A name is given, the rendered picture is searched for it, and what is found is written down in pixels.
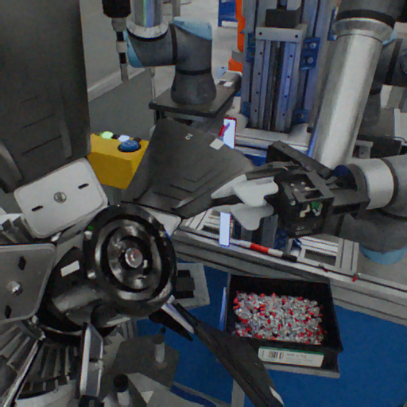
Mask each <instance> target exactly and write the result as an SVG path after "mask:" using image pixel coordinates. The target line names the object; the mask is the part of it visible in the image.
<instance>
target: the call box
mask: <svg viewBox="0 0 407 407"><path fill-rule="evenodd" d="M122 142H123V141H120V140H119V139H118V140H116V139H111V138H110V137H109V138H104V137H103V136H100V137H99V136H95V134H92V135H91V154H89V155H87V159H89V161H90V163H91V166H92V168H93V169H94V171H95V174H96V176H97V178H98V180H99V183H101V184H106V185H110V186H114V187H117V188H120V189H123V190H127V189H128V186H129V184H130V182H131V181H132V179H133V177H134V174H135V171H136V169H137V167H138V165H139V164H140V163H141V159H142V157H143V155H144V153H145V150H146V148H147V145H148V143H149V141H146V140H141V141H140V142H138V148H137V149H135V150H132V151H125V150H121V145H120V144H121V143H122Z"/></svg>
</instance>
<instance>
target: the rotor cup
mask: <svg viewBox="0 0 407 407"><path fill-rule="evenodd" d="M54 240H56V242H57V246H56V249H57V252H56V258H55V261H53V264H52V268H51V272H50V274H49V277H48V282H47V285H46V288H45V291H44V293H43V296H42V298H41V304H40V307H39V309H38V310H37V313H35V314H34V315H33V316H31V317H30V318H28V319H23V320H21V321H22V323H23V324H24V325H25V327H26V328H28V329H29V330H30V331H31V332H32V333H33V335H34V336H36V337H37V338H38V339H40V340H42V341H44V342H46V343H48V344H52V345H54V346H57V347H80V338H81V330H83V322H87V323H88V324H92V325H93V326H95V328H96V330H97V331H98V333H99V334H100V335H101V336H102V337H103V338H104V337H106V336H108V335H109V334H110V333H111V332H112V331H113V330H114V329H115V328H116V326H117V325H119V324H123V323H126V322H129V321H133V320H136V319H138V318H142V317H145V316H149V315H151V314H153V313H155V312H157V311H158V310H159V308H161V307H162V306H163V305H164V304H165V303H166V302H167V301H169V299H170V297H171V295H172V293H173V291H174V289H175V286H176V279H177V259H176V251H175V248H174V245H173V243H172V239H171V238H170V236H169V233H168V232H167V230H166V229H165V228H164V227H163V225H162V224H161V223H160V222H159V221H158V220H157V219H156V218H155V217H154V215H152V214H151V213H149V212H148V211H147V210H145V209H143V208H141V207H137V206H134V205H131V204H126V203H120V204H115V205H110V206H106V207H104V208H102V209H99V210H98V211H96V212H94V213H93V214H91V216H89V217H88V218H86V219H84V220H82V221H81V222H79V223H77V224H73V225H71V226H70V227H67V229H65V230H62V231H60V232H58V233H55V234H54V235H50V236H48V237H47V238H44V239H42V240H41V241H40V242H54ZM129 248H136V249H137V250H138V251H139V252H141V255H142V264H141V265H140V266H138V267H132V266H130V265H129V264H128V263H126V260H125V252H126V251H127V250H128V249H129ZM76 261H79V269H77V270H75V271H73V272H71V273H69V274H66V275H64V276H62V273H61V270H62V269H63V268H65V266H69V265H71V264H72V263H73V262H76ZM123 317H126V318H130V320H127V321H124V322H121V323H118V324H107V323H109V322H112V321H115V320H119V319H121V318H123Z"/></svg>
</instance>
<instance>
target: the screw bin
mask: <svg viewBox="0 0 407 407"><path fill-rule="evenodd" d="M235 291H240V292H241V291H243V292H250V293H251V291H253V292H254V293H268V294H272V293H275V294H276V295H278V296H292V297H295V296H298V297H307V298H316V299H319V302H320V305H321V306H323V308H322V309H321V312H322V313H323V315H322V320H323V325H324V330H325V331H327V332H325V333H324V335H325V341H326V344H327V345H323V344H314V343H298V342H289V341H282V340H279V339H263V338H254V337H246V336H237V335H235V336H236V337H239V338H241V339H246V340H247V341H248V342H249V344H250V345H251V346H252V348H253V349H254V350H255V352H256V354H258V357H259V358H260V359H261V360H262V361H263V362H273V363H280V364H287V365H296V366H310V367H319V368H327V369H328V370H333V369H334V366H335V364H336V361H337V358H338V355H339V353H343V345H342V340H341V336H340V331H339V328H338V323H337V318H336V314H335V306H334V301H333V296H332V292H331V288H330V282H329V281H311V279H300V278H290V277H271V276H260V275H251V274H240V273H228V274H227V294H226V304H225V313H224V323H223V330H224V331H225V332H226V333H227V334H230V335H231V333H232V323H234V321H233V307H234V306H235V303H233V302H235V301H234V297H235Z"/></svg>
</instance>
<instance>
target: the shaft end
mask: <svg viewBox="0 0 407 407"><path fill-rule="evenodd" d="M125 260H126V263H128V264H129V265H130V266H132V267H138V266H140V265H141V264H142V255H141V252H139V251H138V250H137V249H136V248H129V249H128V250H127V251H126V252H125Z"/></svg>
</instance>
